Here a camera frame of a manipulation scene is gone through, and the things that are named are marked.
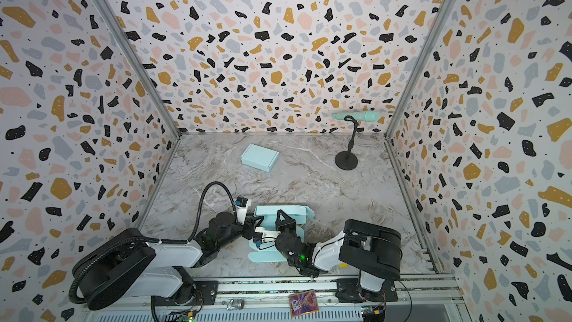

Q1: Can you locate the mint box sheets stack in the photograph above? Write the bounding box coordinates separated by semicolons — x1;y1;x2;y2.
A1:
248;205;315;263

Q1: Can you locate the mint paper box sheet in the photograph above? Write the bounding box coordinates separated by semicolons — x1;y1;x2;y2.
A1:
241;144;279;172

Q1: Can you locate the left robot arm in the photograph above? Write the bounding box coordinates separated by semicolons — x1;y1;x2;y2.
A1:
68;212;264;311

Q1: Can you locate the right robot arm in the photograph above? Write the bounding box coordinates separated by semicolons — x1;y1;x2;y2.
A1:
275;210;403;304

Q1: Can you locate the purple snack packet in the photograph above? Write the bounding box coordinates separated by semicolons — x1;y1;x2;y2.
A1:
288;290;319;318

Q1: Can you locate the black round-base stand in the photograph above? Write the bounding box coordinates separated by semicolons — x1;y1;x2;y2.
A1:
335;115;359;171

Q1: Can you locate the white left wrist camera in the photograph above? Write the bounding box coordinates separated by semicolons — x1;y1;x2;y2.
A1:
235;196;252;225

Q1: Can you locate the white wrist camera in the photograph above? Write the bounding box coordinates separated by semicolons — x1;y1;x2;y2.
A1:
235;196;252;225
253;227;280;250

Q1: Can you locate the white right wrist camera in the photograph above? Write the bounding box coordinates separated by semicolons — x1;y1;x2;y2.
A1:
253;227;280;250

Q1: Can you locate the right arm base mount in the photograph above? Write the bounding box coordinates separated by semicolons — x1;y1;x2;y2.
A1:
335;278;398;304

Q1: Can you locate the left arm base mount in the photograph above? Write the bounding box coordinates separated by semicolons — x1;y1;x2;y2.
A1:
151;267;219;309

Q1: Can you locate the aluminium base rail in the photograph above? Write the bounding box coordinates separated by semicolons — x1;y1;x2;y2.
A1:
82;274;468;322

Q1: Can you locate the black corrugated left cable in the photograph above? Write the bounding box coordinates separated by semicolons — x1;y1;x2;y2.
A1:
68;181;238;305

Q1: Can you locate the aluminium corner post left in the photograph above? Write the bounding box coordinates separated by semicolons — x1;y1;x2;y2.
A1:
92;0;181;140

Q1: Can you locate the aluminium corner post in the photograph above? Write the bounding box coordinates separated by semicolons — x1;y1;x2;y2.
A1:
385;0;457;140
92;0;181;140

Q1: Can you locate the aluminium corner post right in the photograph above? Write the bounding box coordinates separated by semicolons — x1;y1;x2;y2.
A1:
385;0;457;140

